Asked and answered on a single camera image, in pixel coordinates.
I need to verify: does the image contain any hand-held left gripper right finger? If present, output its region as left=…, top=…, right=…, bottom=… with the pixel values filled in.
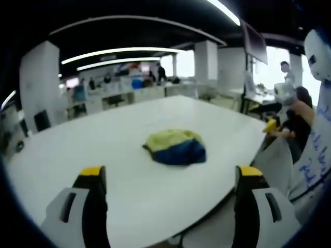
left=234, top=165, right=302, bottom=248

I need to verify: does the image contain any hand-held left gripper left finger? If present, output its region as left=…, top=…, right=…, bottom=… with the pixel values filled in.
left=41, top=165, right=109, bottom=248

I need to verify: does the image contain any yellow and blue garment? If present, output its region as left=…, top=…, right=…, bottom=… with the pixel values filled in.
left=142, top=128, right=208, bottom=166

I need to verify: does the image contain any dark monitor screen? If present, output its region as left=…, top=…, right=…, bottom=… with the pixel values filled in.
left=242, top=21, right=268, bottom=66

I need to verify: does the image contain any white desk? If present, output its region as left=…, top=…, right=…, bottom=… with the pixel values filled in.
left=244, top=87, right=276, bottom=112

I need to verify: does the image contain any monitor stand pole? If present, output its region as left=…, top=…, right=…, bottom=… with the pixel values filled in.
left=240, top=51, right=249, bottom=114

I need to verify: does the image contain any yellow object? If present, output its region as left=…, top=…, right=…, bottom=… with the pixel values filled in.
left=261, top=118, right=278, bottom=134

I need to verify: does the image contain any black chair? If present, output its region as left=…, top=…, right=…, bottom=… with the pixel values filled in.
left=34, top=109, right=52, bottom=133

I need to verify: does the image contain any long ceiling light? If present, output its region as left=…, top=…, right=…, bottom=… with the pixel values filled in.
left=61, top=46, right=182, bottom=65
left=206, top=0, right=242, bottom=26
left=76, top=57, right=161, bottom=71

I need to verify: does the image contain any white shelf counter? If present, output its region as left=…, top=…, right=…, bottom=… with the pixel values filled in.
left=66, top=84, right=199, bottom=116

